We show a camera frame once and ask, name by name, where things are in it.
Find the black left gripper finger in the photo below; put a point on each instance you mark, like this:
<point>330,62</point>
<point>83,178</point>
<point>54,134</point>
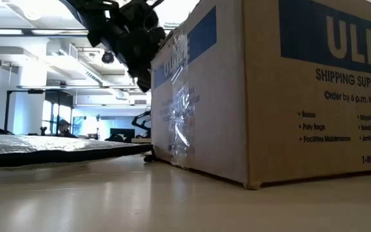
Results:
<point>144,79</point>

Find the clear plastic bag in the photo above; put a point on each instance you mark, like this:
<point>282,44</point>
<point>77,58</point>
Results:
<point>43,145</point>

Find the brown ULINE cardboard box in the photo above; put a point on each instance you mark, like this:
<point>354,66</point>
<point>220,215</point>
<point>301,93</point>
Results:
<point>269,112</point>

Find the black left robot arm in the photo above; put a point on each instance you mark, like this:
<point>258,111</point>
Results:
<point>89,16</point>

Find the dark background equipment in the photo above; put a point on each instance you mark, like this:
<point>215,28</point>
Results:
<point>142,119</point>

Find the black monitor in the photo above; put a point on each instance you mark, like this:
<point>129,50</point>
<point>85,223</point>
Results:
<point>122,132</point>

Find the person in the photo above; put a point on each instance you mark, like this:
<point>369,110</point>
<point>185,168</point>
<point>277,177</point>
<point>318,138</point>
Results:
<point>64,127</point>

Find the black bent pole stand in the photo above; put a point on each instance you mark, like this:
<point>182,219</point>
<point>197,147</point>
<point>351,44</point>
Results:
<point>6,109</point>

